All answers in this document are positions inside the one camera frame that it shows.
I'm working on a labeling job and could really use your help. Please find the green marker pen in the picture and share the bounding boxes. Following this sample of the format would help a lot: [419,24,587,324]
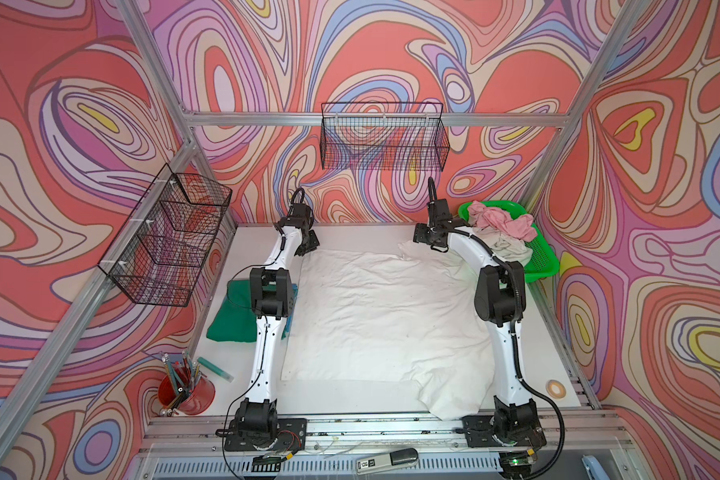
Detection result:
[197,357,234,382]

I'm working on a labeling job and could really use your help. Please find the black wire basket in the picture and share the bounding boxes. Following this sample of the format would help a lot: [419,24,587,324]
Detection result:
[98,166,232,307]
[320,101,451,172]

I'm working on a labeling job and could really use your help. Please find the folded blue t shirt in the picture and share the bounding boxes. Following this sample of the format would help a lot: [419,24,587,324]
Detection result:
[281,284,299,339]

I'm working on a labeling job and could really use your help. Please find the pink t shirt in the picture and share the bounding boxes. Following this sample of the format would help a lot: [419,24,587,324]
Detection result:
[467,201,538,242]

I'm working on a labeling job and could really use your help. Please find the tape roll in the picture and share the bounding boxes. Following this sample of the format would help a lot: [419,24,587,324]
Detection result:
[545,379,569,401]

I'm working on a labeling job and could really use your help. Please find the grey black handheld device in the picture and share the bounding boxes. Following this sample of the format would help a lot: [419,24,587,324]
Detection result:
[355,448,420,476]

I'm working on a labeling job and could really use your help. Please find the red pen cup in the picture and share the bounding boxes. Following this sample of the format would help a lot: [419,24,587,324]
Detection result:
[158,354,216,417]

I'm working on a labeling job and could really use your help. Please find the folded green t shirt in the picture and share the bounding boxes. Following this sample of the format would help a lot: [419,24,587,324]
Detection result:
[206,280,257,343]

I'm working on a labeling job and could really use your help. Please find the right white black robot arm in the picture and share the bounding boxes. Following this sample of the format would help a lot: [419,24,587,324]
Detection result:
[413,178,566,450]

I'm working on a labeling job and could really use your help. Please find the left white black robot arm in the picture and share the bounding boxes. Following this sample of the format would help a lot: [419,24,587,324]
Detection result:
[232,187,319,448]

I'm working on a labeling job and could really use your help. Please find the back black wire basket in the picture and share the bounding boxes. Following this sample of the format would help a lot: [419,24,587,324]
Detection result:
[320,101,451,172]

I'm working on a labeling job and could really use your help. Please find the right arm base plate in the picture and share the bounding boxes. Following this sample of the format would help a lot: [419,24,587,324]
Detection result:
[462,412,547,449]

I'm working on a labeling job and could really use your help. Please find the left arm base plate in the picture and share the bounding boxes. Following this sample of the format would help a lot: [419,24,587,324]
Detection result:
[222,417,308,452]

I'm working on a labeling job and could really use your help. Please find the left black wire basket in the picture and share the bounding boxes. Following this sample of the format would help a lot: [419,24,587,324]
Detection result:
[98,166,232,307]

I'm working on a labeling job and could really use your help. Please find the white patterned t shirt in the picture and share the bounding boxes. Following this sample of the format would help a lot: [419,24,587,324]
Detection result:
[482,231,533,266]

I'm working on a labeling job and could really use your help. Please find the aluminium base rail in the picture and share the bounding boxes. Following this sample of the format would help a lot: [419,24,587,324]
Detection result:
[139,410,633,455]

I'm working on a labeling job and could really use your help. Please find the green plastic basket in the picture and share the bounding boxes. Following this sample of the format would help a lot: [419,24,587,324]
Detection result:
[482,200,560,284]

